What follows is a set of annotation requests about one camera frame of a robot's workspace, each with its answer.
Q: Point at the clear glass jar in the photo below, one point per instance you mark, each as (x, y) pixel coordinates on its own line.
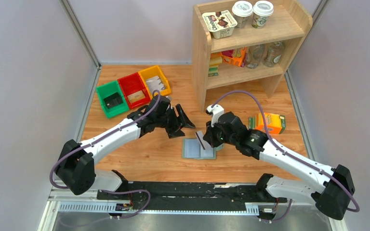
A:
(253, 56)
(274, 52)

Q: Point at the left white paper cup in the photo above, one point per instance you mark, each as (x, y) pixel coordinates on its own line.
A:
(241, 11)

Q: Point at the yellow green sponge stack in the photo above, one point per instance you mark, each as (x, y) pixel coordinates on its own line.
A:
(215, 60)

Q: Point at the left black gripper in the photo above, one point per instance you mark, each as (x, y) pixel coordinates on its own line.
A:
(184, 121)

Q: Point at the card in yellow bin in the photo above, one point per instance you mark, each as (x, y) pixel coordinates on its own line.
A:
(155, 83)

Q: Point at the white paper cup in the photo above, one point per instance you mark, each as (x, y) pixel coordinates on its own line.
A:
(241, 11)
(262, 10)

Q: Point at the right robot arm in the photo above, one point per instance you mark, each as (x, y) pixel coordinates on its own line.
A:
(328, 188)

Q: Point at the orange box on shelf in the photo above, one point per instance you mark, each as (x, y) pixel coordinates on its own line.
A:
(235, 57)

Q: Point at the orange snack box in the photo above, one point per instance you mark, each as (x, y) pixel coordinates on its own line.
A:
(276, 123)

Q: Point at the green plastic bin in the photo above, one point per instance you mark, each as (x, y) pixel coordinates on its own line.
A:
(106, 90)

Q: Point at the card in red bin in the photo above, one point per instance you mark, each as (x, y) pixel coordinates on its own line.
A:
(136, 96)

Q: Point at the wooden shelf unit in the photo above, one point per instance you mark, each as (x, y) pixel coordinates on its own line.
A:
(290, 23)

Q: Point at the right white paper cup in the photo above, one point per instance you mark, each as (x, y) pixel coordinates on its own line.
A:
(262, 10)

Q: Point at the green card holder wallet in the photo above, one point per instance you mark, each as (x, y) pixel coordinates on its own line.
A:
(192, 149)

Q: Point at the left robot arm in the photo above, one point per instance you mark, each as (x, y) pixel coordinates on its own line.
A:
(75, 168)

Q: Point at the yellow plastic bin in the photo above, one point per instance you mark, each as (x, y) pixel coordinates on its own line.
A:
(156, 71)

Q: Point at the Chobani yogurt tub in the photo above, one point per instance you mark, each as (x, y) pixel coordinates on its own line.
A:
(221, 24)

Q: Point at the red plastic bin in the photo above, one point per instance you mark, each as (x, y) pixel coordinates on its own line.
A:
(133, 83)

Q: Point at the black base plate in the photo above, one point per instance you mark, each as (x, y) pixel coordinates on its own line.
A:
(193, 196)

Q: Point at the aluminium frame rail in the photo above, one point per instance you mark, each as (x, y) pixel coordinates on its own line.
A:
(66, 201)

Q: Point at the left clear glass jar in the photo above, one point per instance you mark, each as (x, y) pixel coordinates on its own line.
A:
(253, 56)

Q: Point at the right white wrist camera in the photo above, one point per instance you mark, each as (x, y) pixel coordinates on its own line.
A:
(215, 111)

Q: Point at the right clear glass jar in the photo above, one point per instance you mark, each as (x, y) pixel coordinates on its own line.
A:
(274, 52)

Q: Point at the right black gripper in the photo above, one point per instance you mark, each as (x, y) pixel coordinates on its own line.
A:
(209, 135)

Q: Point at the black card in green bin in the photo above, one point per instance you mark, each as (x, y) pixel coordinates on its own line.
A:
(113, 100)

